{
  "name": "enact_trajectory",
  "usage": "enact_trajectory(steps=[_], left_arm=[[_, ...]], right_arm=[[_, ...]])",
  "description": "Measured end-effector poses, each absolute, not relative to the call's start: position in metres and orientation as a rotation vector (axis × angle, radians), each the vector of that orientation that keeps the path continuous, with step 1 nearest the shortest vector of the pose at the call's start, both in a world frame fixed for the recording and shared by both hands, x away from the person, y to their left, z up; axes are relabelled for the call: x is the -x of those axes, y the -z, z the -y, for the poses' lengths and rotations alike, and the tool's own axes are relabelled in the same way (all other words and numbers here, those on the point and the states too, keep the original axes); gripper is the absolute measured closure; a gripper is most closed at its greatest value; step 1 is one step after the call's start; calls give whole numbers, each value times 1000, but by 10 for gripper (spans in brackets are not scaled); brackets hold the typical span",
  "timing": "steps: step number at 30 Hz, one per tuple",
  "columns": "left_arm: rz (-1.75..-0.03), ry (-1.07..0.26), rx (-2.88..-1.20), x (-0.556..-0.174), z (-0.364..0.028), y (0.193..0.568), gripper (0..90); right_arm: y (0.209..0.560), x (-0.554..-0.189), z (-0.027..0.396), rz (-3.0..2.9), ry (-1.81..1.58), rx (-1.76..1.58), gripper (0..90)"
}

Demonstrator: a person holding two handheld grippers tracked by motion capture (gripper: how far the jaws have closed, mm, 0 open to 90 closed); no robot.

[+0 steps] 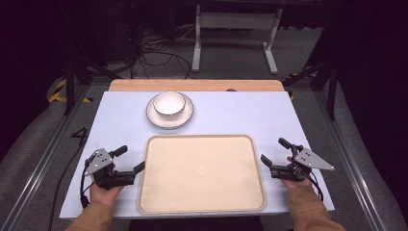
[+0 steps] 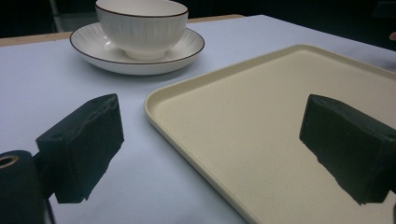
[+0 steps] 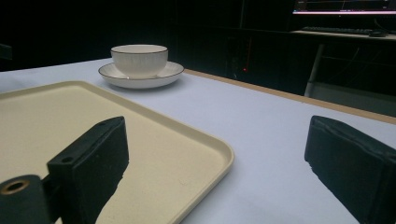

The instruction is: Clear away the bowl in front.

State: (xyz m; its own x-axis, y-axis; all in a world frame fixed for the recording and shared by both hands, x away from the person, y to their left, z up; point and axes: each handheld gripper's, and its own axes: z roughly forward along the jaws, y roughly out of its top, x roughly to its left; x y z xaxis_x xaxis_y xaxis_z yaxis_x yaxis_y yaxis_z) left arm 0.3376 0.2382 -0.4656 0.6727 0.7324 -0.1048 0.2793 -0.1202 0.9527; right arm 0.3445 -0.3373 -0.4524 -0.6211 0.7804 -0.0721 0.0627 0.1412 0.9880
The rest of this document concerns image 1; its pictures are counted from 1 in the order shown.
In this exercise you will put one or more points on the beige rectangular tray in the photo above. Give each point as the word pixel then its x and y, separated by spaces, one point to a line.
pixel 201 174

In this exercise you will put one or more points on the white bowl with dark rim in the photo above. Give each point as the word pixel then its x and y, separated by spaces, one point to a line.
pixel 169 102

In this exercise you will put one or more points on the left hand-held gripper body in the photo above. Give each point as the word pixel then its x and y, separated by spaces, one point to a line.
pixel 100 160

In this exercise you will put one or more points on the black tripod stand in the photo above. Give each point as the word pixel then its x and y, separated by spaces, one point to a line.
pixel 332 86
pixel 70 83

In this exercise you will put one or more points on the person's left hand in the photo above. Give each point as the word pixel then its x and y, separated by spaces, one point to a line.
pixel 102 195

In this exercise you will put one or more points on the person's right hand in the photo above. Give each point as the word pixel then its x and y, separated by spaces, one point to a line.
pixel 296 185

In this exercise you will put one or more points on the aluminium floor rail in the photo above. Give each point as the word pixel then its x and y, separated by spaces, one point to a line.
pixel 349 166
pixel 38 170

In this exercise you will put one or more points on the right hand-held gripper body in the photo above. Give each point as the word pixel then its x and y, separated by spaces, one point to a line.
pixel 312 160

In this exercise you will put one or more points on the yellow black floor tape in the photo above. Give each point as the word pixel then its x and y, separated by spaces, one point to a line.
pixel 292 95
pixel 57 93

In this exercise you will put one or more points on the white metal stand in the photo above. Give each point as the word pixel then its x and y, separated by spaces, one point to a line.
pixel 237 20

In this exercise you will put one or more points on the white plate with dark rim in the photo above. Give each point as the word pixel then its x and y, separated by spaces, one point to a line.
pixel 160 121

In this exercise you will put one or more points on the white table mat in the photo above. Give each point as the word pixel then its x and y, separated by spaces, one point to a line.
pixel 243 112

